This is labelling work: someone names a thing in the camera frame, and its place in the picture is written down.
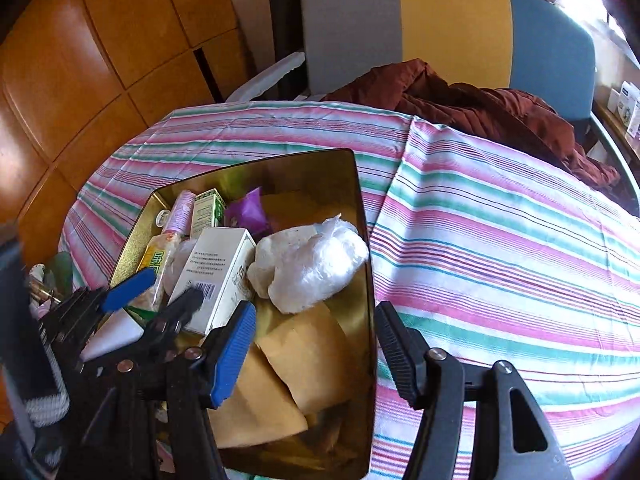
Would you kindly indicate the wooden desk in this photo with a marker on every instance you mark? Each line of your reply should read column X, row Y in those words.
column 610, row 125

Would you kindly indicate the grey yellow blue sofa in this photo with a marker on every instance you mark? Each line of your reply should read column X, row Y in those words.
column 350, row 35

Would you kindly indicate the yellow green food packet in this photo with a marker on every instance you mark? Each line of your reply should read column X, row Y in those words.
column 157, row 260

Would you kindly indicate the white box with blue label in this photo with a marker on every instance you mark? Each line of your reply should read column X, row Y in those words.
column 631, row 105

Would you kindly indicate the purple packet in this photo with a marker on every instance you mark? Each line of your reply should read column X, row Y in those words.
column 245, row 215

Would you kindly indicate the person's left forearm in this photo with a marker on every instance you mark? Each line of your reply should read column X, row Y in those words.
column 47, row 402

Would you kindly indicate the striped tablecloth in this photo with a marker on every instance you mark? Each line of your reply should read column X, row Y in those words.
column 500, row 270

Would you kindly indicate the wooden wardrobe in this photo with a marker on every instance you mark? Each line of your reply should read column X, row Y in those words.
column 75, row 60

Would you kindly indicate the pale green container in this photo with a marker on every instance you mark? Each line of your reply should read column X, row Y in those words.
column 61, row 267

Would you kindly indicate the black rolled mat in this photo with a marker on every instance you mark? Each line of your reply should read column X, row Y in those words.
column 285, row 20

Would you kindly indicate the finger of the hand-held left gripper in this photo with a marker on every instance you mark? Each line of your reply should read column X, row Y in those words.
column 127, row 290
column 182, row 310

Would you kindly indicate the green medicine box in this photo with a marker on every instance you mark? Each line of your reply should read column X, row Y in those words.
column 206, row 212

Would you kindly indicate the maroon jacket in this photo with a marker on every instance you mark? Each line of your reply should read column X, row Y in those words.
column 450, row 100

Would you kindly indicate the plastic bundle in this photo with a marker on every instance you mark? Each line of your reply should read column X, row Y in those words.
column 320, row 260
column 179, row 265

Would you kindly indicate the pink bottle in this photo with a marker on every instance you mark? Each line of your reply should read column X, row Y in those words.
column 179, row 212

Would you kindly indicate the white cardboard box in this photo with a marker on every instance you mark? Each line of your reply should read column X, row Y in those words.
column 215, row 270

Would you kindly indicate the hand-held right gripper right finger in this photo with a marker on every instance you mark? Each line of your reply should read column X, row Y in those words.
column 400, row 355

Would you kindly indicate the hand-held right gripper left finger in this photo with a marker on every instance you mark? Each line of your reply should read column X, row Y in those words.
column 235, row 355

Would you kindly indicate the gold tin box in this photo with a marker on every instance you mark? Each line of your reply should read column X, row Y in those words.
column 310, row 175

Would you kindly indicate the small white box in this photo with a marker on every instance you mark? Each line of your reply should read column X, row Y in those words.
column 613, row 99

